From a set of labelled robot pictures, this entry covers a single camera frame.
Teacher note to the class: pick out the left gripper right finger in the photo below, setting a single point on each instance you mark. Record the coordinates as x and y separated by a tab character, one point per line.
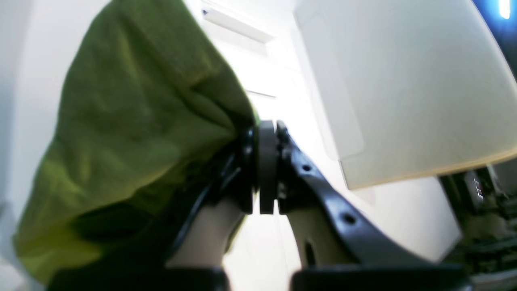
328	229

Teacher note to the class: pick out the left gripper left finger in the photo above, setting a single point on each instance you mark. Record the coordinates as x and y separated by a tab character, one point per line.
217	212

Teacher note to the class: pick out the green t-shirt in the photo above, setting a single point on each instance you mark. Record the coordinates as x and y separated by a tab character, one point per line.
146	101

